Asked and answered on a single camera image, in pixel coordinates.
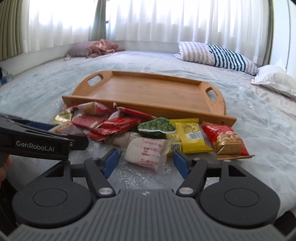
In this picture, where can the beige red pillow snack packet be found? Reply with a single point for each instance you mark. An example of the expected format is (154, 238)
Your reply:
(91, 108)

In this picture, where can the light blue bedspread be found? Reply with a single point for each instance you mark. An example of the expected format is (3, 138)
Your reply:
(265, 120)

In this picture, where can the brown almond bar packet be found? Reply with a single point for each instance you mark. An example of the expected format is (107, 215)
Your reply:
(68, 129)

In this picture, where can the purple pillow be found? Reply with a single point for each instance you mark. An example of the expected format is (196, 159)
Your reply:
(78, 50)

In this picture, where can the striped white blue pillow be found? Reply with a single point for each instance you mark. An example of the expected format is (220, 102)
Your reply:
(215, 56)

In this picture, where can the white sheer curtain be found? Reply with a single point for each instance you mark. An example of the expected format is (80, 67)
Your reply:
(241, 26)

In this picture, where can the person's left hand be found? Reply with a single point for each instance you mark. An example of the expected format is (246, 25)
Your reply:
(8, 164)

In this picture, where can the yellow snack packet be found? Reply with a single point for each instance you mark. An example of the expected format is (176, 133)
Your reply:
(188, 138)

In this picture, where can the white red rice cracker packet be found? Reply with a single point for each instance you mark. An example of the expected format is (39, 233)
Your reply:
(145, 152)

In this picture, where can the wooden serving tray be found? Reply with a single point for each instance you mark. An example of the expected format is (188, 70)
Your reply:
(159, 95)

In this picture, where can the red peanut snack packet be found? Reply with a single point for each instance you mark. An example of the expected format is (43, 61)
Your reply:
(226, 143)

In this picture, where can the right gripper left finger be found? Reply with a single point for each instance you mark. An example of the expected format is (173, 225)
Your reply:
(98, 170)

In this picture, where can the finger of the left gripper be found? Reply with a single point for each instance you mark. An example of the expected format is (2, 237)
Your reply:
(34, 124)

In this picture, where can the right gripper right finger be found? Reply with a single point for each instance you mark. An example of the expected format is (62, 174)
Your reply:
(193, 171)

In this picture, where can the gold red candy packet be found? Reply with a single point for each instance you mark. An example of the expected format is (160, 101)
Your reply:
(64, 116)

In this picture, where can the red clear cracker packet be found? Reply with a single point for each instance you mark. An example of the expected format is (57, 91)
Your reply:
(88, 122)

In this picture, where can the pink blanket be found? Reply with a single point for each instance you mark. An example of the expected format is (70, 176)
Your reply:
(103, 47)

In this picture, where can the long red stick packet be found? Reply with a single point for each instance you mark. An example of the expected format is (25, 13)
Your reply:
(134, 113)

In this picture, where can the dark red chocolate bar packet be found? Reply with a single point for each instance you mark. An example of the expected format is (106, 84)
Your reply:
(98, 135)

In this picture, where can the green peas packet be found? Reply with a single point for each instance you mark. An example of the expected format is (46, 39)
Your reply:
(157, 127)

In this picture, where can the green drape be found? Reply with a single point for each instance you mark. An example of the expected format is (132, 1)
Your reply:
(98, 29)

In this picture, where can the red wafer bar packet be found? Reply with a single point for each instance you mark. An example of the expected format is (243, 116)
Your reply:
(117, 125)

